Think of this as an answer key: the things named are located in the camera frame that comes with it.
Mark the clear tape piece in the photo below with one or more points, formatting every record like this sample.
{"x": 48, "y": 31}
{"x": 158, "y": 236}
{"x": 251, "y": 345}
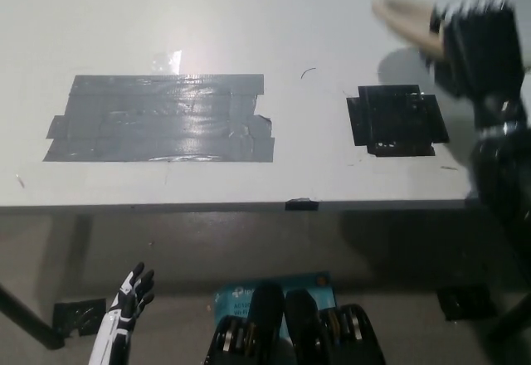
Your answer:
{"x": 168, "y": 60}

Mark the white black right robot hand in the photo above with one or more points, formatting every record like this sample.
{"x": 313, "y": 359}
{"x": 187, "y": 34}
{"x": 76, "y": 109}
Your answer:
{"x": 483, "y": 45}

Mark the beige notebook stack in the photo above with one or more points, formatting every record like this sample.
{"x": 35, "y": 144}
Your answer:
{"x": 408, "y": 20}

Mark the black tape square patch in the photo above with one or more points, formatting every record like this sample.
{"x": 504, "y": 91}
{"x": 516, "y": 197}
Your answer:
{"x": 396, "y": 120}

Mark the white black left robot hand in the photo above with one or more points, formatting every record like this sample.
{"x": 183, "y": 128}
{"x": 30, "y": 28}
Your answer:
{"x": 130, "y": 296}

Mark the grey duct tape patch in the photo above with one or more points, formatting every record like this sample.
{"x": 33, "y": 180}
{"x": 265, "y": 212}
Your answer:
{"x": 164, "y": 118}

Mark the black table leg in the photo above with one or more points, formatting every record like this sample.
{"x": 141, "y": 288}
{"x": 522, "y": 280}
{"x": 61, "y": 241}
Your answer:
{"x": 29, "y": 319}

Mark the small black edge tape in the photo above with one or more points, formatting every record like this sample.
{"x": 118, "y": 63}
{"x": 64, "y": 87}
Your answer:
{"x": 302, "y": 204}

